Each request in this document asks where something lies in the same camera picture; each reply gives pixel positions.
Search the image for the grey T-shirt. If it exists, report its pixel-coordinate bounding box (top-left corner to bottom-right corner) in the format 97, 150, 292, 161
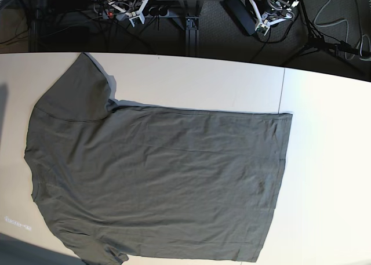
24, 54, 293, 264

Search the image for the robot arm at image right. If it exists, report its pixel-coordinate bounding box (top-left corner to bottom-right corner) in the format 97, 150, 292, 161
246, 0, 300, 29

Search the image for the black power strip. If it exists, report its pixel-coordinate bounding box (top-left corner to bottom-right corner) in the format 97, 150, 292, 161
100, 7, 169, 20

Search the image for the black power adapter brick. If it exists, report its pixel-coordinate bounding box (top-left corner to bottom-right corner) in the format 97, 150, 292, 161
221, 0, 256, 36

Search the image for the black tripod stand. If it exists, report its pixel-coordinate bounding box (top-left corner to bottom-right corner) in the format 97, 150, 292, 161
281, 0, 370, 79

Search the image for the aluminium frame post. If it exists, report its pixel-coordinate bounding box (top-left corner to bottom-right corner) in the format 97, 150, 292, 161
185, 16, 199, 57

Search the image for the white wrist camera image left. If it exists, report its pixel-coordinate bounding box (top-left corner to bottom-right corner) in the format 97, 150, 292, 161
129, 12, 145, 28

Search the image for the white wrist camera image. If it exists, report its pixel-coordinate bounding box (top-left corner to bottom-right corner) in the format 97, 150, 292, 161
129, 12, 145, 28
255, 21, 270, 35

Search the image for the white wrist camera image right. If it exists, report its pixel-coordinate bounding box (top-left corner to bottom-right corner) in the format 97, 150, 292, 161
255, 21, 270, 35

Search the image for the grey cable on floor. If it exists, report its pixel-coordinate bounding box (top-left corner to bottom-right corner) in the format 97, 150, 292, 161
314, 0, 371, 57

